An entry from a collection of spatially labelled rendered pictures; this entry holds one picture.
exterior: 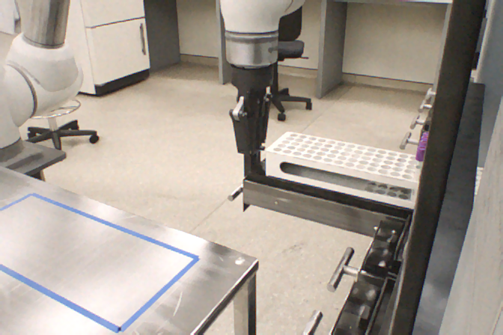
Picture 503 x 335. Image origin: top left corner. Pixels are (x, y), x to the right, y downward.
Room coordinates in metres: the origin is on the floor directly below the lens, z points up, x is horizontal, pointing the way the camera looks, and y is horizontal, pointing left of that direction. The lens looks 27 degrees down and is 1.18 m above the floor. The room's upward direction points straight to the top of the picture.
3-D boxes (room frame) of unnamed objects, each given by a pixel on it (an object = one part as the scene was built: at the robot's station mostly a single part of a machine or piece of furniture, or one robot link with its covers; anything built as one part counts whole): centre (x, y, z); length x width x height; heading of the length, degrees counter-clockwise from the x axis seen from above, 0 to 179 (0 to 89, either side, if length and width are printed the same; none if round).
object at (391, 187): (0.66, -0.17, 0.83); 0.30 x 0.10 x 0.06; 63
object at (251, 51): (0.75, 0.01, 1.03); 0.09 x 0.09 x 0.06
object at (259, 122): (0.77, 0.00, 0.89); 0.04 x 0.01 x 0.11; 63
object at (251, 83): (0.75, 0.01, 0.96); 0.08 x 0.07 x 0.09; 153
